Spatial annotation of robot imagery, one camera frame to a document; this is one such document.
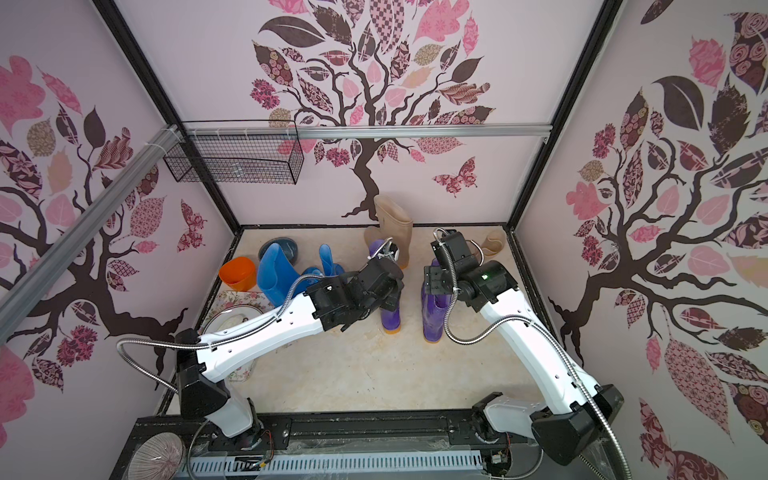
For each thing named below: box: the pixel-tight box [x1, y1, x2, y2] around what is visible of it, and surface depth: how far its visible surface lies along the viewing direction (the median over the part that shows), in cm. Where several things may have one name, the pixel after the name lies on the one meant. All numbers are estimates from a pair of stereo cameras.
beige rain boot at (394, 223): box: [364, 195, 414, 269], surface depth 92 cm
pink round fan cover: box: [127, 432, 183, 480], surface depth 70 cm
